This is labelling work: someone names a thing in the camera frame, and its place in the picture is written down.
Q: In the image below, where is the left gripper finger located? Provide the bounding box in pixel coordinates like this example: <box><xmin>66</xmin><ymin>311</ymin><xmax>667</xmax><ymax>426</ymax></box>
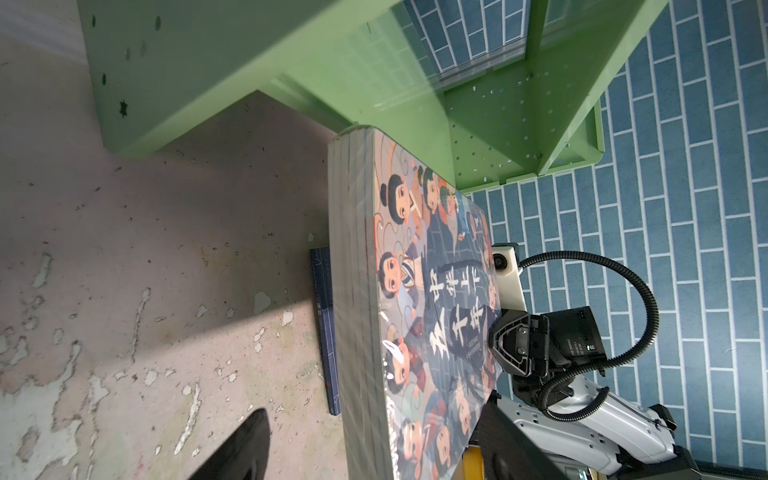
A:
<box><xmin>189</xmin><ymin>408</ymin><xmax>271</xmax><ymax>480</ymax></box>

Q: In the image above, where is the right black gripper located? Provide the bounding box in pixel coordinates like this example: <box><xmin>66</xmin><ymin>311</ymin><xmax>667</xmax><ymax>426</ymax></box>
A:
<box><xmin>488</xmin><ymin>306</ymin><xmax>607</xmax><ymax>405</ymax></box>

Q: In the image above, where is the illustrated cartoon cover book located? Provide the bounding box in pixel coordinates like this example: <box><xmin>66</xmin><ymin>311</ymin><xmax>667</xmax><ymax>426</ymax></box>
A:
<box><xmin>328</xmin><ymin>126</ymin><xmax>501</xmax><ymax>479</ymax></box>

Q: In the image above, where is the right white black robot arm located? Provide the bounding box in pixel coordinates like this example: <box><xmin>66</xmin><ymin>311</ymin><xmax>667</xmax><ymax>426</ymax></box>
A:
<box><xmin>471</xmin><ymin>307</ymin><xmax>767</xmax><ymax>479</ymax></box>

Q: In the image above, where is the left blue book yellow label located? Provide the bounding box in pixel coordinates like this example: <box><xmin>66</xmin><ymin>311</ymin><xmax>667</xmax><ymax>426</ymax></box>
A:
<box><xmin>310</xmin><ymin>247</ymin><xmax>341</xmax><ymax>416</ymax></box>

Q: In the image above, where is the green wooden shelf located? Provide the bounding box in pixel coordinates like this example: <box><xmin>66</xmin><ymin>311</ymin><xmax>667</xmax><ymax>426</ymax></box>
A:
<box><xmin>78</xmin><ymin>1</ymin><xmax>665</xmax><ymax>191</ymax></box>

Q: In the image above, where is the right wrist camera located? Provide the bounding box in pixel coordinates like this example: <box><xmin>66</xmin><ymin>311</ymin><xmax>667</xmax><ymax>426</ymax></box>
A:
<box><xmin>492</xmin><ymin>243</ymin><xmax>527</xmax><ymax>311</ymax></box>

